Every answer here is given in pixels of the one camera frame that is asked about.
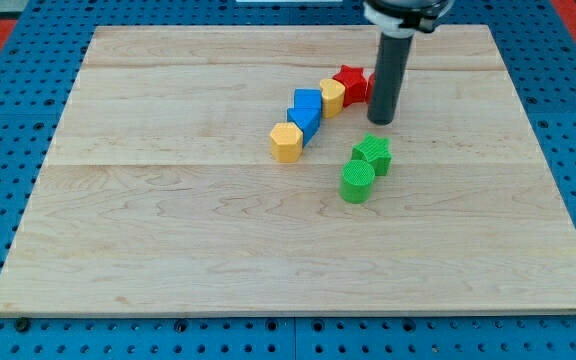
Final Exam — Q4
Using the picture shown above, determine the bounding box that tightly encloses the yellow heart block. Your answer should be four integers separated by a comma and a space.
319, 78, 346, 119

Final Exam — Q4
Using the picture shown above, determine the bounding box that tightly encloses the red block behind rod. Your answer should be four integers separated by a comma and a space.
365, 73, 375, 104

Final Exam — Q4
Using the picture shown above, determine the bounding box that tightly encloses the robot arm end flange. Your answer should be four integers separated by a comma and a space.
363, 0, 455, 38

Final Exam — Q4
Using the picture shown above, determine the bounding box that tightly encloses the blue cube block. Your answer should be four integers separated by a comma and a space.
293, 88, 322, 110

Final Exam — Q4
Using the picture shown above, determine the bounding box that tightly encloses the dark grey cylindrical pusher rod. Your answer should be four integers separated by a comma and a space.
367, 34, 412, 125

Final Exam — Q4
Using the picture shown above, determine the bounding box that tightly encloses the yellow hexagon block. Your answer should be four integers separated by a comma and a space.
269, 122, 303, 163

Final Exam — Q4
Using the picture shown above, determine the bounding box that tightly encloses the blue triangle block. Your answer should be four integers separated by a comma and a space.
287, 108, 321, 147

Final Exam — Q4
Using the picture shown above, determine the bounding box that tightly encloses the red star block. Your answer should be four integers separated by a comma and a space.
333, 65, 368, 107

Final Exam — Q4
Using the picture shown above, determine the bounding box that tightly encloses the green star block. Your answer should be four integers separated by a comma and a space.
351, 133, 392, 176

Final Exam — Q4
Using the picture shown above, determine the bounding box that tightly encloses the green cylinder block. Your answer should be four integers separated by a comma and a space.
339, 160, 375, 204

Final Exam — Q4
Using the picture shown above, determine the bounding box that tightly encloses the light wooden board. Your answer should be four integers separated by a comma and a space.
0, 25, 576, 318

